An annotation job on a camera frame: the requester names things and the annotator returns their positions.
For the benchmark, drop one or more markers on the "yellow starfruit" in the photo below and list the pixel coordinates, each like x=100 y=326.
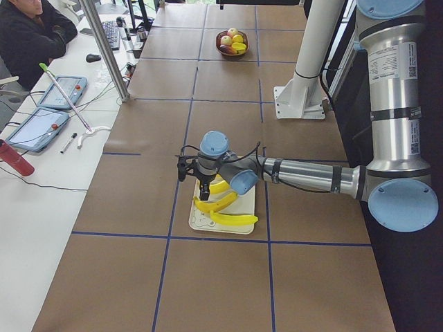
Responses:
x=239 y=47

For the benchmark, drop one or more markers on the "red water bottle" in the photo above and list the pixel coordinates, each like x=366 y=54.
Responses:
x=15 y=160

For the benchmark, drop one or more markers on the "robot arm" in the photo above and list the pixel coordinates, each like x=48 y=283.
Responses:
x=387 y=171

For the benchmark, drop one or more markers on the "red green mango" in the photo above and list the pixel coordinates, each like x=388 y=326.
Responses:
x=227 y=50

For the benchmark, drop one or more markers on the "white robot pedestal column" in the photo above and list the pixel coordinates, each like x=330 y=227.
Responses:
x=302 y=97

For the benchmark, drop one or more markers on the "black marker pen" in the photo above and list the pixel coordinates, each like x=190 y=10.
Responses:
x=68 y=143

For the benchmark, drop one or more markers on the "blue teach pendant near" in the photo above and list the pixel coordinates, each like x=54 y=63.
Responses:
x=38 y=130

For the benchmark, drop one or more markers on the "pink white apple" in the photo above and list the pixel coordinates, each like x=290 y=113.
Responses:
x=231 y=32

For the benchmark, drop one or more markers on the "yellow banana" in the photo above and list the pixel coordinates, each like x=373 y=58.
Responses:
x=233 y=219
x=219 y=186
x=216 y=206

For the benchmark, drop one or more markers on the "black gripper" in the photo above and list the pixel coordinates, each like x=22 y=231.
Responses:
x=205 y=180

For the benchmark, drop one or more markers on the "grey stick green tip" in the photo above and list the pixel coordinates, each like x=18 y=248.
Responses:
x=66 y=97

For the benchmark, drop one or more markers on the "brown wicker basket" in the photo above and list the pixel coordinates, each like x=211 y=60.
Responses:
x=222 y=33

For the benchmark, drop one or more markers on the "seated person dark jacket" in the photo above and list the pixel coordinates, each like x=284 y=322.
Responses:
x=32 y=32

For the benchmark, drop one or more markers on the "aluminium frame post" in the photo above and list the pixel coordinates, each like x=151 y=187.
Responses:
x=95 y=23

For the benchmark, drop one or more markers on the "yellow lemon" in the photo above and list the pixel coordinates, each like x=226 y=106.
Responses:
x=238 y=38

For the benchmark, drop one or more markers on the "black keyboard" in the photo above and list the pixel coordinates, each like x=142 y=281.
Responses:
x=112 y=34

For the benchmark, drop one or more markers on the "black computer mouse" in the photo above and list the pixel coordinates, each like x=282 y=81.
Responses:
x=90 y=58

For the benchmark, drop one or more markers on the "white bear print tray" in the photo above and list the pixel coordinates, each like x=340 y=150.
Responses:
x=245 y=204

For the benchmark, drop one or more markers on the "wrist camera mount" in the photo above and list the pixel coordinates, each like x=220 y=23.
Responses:
x=186 y=166

